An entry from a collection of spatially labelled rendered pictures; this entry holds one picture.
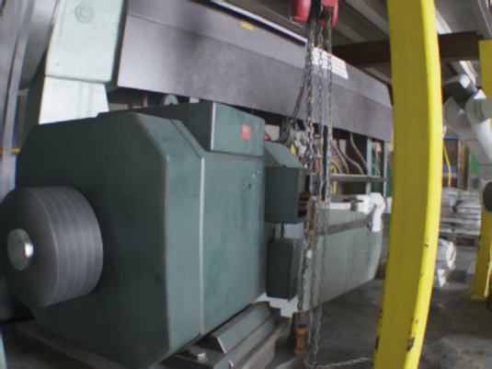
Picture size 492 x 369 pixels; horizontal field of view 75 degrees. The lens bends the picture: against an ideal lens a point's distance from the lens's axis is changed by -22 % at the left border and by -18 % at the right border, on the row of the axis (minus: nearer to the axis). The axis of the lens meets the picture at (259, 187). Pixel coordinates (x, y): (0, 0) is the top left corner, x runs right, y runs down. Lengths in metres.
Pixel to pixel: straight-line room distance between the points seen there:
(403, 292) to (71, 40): 1.23
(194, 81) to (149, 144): 0.97
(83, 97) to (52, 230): 0.81
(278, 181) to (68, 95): 0.76
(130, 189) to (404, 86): 0.61
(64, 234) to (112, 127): 0.19
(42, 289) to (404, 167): 0.74
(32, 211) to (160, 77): 0.94
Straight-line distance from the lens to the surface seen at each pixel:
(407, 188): 0.85
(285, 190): 0.88
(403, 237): 0.86
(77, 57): 1.33
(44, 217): 0.58
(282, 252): 0.94
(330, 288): 2.35
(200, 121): 0.68
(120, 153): 0.61
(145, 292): 0.61
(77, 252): 0.61
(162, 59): 1.45
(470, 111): 1.57
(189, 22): 1.58
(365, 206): 1.33
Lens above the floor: 0.75
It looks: 2 degrees down
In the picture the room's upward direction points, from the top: 2 degrees clockwise
